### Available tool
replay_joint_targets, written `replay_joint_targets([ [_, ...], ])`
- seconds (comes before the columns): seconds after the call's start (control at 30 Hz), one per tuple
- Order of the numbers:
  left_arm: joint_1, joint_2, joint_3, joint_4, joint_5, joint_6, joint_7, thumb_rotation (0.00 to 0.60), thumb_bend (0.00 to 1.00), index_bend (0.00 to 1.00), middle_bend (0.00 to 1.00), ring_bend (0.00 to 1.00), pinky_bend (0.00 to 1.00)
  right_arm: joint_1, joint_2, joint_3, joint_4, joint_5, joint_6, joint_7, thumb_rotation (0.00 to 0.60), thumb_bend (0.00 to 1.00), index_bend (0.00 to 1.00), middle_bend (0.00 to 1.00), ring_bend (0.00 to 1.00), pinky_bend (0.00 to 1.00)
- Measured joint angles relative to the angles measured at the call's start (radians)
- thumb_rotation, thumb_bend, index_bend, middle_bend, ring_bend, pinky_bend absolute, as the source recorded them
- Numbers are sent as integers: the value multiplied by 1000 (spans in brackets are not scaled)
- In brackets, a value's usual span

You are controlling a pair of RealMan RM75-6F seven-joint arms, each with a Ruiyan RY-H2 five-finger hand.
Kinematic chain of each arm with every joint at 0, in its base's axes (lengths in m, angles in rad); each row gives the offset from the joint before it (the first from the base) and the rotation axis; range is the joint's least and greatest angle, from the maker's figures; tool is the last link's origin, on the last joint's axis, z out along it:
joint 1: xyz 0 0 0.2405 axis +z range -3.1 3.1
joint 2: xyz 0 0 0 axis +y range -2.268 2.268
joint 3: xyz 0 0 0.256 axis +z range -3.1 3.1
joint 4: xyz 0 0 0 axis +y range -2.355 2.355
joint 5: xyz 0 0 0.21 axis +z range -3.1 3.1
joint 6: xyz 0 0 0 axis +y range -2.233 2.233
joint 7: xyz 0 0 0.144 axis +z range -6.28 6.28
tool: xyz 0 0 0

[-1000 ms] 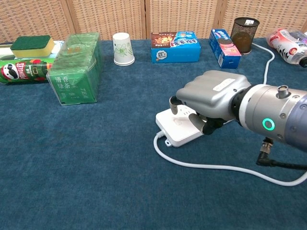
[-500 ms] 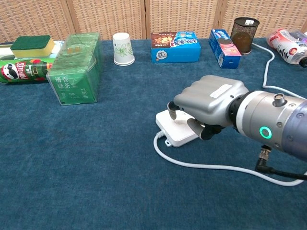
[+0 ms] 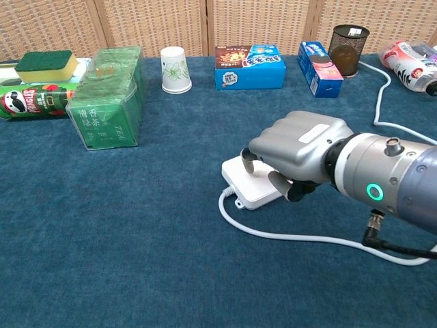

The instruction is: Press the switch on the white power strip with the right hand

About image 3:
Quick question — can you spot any bottle with red white label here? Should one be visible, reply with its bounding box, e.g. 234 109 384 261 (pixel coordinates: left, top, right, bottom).
379 40 437 97

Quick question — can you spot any white power cable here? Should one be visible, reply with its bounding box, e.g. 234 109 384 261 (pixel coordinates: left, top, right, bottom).
218 60 437 267

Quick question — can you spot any green Pringles can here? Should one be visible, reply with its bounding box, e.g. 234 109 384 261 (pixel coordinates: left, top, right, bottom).
0 81 80 121

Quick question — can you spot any green and yellow sponge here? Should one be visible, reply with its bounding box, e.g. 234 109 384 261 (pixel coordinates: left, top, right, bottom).
14 49 79 83

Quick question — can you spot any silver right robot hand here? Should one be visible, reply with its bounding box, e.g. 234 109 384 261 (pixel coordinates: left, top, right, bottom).
240 110 354 202

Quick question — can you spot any blue table cloth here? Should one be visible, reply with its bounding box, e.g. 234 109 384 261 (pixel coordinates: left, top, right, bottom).
0 53 437 328

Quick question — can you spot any black mesh pen holder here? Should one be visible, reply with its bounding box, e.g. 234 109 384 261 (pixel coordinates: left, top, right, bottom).
328 24 371 79

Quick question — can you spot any green tea box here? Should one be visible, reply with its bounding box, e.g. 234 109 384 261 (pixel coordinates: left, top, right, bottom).
65 44 145 152

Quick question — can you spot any clear bottle with purple label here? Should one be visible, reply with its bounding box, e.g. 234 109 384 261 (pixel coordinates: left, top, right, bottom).
408 41 437 66

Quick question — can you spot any white paper cup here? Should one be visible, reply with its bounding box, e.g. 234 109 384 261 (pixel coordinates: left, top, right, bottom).
160 46 193 95

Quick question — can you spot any blue Oreo box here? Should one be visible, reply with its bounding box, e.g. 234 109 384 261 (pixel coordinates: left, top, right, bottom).
296 40 345 99

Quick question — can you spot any black arm cable with connector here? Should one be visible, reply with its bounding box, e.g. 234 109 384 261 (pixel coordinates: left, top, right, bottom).
361 209 437 261

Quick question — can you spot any blue cookie box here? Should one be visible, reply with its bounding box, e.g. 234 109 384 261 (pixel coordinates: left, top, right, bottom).
214 44 287 92

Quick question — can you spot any wicker folding screen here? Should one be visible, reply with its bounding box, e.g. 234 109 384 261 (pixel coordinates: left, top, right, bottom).
0 0 437 63

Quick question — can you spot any white power strip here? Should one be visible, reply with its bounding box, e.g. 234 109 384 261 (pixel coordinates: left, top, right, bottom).
221 154 286 211

